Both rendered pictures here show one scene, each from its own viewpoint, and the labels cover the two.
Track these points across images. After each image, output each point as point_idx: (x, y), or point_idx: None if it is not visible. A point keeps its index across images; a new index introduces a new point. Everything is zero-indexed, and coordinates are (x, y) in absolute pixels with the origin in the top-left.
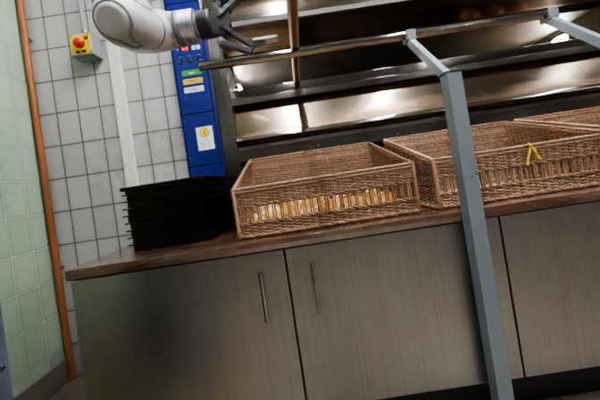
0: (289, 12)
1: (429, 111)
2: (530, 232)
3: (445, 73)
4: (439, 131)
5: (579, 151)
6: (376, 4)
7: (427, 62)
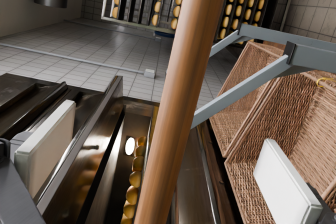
0: (199, 84)
1: (215, 207)
2: None
3: (296, 46)
4: (241, 208)
5: (311, 71)
6: (53, 194)
7: (244, 91)
